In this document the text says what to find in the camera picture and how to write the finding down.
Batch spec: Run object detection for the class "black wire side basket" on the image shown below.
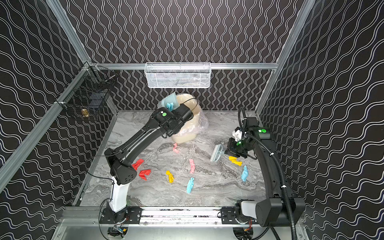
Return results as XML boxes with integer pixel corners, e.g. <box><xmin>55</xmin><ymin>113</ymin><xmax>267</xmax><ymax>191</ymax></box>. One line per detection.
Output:
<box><xmin>61</xmin><ymin>66</ymin><xmax>118</xmax><ymax>122</ymax></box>

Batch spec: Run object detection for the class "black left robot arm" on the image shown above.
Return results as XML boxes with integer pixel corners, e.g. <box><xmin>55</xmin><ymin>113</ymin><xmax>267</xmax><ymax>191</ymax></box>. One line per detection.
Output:
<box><xmin>104</xmin><ymin>104</ymin><xmax>194</xmax><ymax>213</ymax></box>

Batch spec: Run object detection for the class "cream plastic waste bin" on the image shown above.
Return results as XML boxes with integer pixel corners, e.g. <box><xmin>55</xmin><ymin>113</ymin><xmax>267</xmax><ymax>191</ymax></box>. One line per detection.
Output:
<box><xmin>171</xmin><ymin>94</ymin><xmax>201</xmax><ymax>144</ymax></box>

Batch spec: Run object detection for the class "white wire wall basket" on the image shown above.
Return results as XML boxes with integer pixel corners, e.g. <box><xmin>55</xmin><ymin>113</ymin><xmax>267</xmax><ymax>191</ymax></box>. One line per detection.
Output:
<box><xmin>144</xmin><ymin>62</ymin><xmax>212</xmax><ymax>89</ymax></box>

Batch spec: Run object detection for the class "pale green dustpan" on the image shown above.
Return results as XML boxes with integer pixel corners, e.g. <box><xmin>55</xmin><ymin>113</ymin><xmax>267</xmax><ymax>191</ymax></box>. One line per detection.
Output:
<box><xmin>158</xmin><ymin>93</ymin><xmax>180</xmax><ymax>110</ymax></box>

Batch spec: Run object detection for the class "pink paper scrap near bin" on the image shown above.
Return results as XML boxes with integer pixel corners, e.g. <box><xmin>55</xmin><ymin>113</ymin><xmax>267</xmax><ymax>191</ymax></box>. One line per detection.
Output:
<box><xmin>173</xmin><ymin>143</ymin><xmax>180</xmax><ymax>154</ymax></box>

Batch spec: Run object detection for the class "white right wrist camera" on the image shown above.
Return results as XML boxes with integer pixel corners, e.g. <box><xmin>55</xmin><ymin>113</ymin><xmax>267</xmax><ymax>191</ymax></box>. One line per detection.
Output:
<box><xmin>232</xmin><ymin>127</ymin><xmax>243</xmax><ymax>142</ymax></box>

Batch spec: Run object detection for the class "brass object in basket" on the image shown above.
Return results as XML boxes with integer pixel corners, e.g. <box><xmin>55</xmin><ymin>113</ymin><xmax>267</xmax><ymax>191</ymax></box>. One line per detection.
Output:
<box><xmin>81</xmin><ymin>109</ymin><xmax>90</xmax><ymax>118</ymax></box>

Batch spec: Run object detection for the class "pink paper scrap centre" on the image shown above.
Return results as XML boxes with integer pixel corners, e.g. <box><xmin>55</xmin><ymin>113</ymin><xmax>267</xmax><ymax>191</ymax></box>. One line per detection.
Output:
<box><xmin>189</xmin><ymin>159</ymin><xmax>196</xmax><ymax>174</ymax></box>

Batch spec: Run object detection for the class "pale green hand brush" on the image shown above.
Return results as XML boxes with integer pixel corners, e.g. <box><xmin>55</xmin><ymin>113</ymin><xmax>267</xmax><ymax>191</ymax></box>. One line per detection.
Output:
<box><xmin>210</xmin><ymin>144</ymin><xmax>227</xmax><ymax>162</ymax></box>

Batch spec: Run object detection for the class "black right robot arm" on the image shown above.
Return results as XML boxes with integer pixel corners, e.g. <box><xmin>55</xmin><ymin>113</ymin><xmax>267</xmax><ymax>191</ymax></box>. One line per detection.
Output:
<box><xmin>225</xmin><ymin>126</ymin><xmax>305</xmax><ymax>227</ymax></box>

